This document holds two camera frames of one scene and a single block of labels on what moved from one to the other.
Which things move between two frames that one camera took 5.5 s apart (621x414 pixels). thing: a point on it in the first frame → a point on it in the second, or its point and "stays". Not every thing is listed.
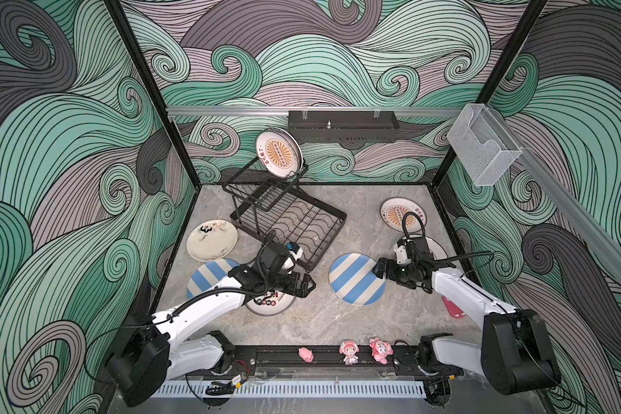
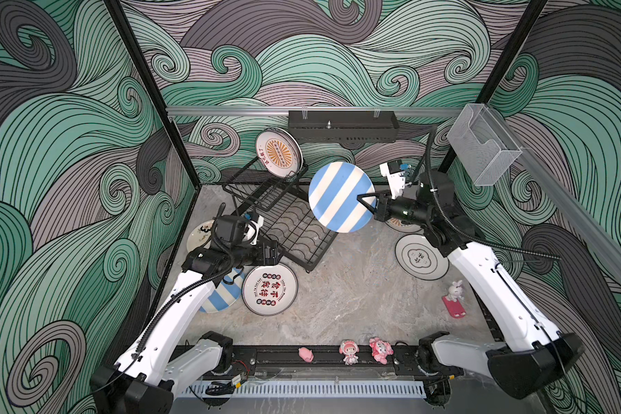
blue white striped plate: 353,279 → 333,197
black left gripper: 305,289 → 270,259
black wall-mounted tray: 343,127 stays
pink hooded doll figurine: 350,349 stays
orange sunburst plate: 279,152 stays
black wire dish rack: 279,207 stays
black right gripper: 391,266 → 382,204
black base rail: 404,361 stays
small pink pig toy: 306,354 stays
